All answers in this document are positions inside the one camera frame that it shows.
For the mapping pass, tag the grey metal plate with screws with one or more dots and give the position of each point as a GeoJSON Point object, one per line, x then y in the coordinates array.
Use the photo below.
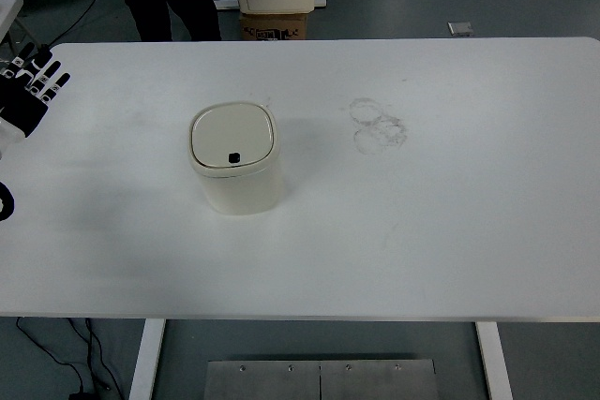
{"type": "Point", "coordinates": [281, 381]}

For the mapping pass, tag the white table leg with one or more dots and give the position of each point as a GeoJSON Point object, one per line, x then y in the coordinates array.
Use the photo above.
{"type": "Point", "coordinates": [495, 362]}
{"type": "Point", "coordinates": [146, 358]}

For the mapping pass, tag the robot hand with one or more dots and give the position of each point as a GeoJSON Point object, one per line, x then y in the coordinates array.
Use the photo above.
{"type": "Point", "coordinates": [21, 107]}

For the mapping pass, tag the white folding stand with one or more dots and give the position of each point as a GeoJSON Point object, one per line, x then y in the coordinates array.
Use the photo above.
{"type": "Point", "coordinates": [9, 13]}

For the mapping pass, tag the small grey floor plate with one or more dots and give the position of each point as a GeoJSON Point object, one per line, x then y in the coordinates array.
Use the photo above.
{"type": "Point", "coordinates": [460, 28]}

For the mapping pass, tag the cream trash bin with lid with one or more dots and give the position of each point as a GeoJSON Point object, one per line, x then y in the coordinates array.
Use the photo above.
{"type": "Point", "coordinates": [236, 175]}

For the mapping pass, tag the brown cardboard box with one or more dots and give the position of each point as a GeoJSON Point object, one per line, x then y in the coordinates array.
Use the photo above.
{"type": "Point", "coordinates": [274, 27]}

